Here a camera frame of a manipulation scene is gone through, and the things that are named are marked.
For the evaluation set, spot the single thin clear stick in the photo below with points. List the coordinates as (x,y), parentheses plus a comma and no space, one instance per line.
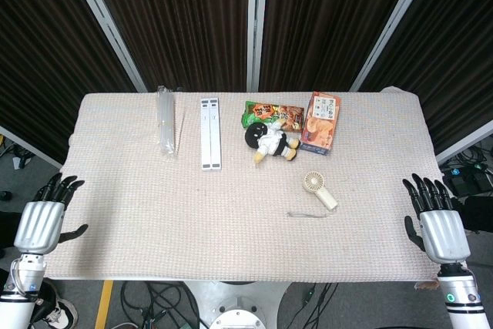
(180,132)

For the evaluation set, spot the dark fabric partition panel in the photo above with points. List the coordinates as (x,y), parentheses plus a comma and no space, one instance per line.
(454,55)
(42,55)
(181,24)
(327,24)

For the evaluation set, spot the orange blue cookie box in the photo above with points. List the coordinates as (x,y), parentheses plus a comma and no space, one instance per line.
(319,125)

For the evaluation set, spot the white folding laptop stand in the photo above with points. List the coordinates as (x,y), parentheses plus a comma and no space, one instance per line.
(211,136)

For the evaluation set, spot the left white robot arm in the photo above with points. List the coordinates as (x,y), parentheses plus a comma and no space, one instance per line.
(23,294)

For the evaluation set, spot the green orange snack bag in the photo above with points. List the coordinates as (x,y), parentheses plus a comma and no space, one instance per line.
(269,111)

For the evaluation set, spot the grey partition post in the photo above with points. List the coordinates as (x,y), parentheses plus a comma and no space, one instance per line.
(104,24)
(256,24)
(393,24)

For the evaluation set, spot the beige waffle weave tablecloth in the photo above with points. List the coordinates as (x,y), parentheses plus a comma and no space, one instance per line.
(231,229)

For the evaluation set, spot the clear plastic bag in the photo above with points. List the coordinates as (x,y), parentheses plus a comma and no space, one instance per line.
(166,121)

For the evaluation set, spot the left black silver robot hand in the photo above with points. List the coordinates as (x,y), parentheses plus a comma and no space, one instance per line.
(40,225)

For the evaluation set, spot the black white sneaker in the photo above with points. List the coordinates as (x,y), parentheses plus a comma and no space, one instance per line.
(61,309)

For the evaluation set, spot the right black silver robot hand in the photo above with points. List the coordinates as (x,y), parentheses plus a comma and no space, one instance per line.
(443,232)

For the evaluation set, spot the black white plush doll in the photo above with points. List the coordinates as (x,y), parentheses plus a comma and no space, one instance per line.
(269,142)

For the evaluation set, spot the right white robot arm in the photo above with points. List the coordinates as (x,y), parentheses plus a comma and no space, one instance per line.
(460,298)

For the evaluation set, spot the white handheld fan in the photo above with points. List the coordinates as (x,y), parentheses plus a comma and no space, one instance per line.
(316,182)

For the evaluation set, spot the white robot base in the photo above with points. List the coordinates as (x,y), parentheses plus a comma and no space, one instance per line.
(235,306)

